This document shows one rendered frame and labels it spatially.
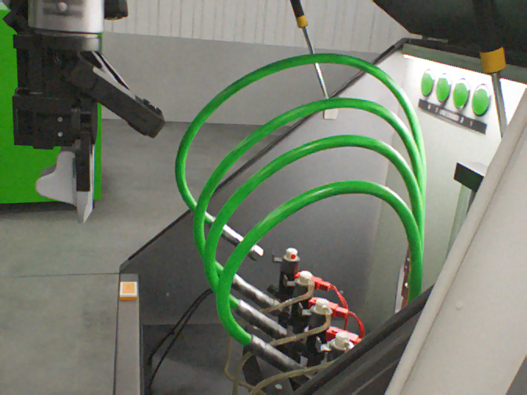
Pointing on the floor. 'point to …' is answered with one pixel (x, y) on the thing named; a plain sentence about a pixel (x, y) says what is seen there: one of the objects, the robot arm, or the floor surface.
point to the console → (478, 289)
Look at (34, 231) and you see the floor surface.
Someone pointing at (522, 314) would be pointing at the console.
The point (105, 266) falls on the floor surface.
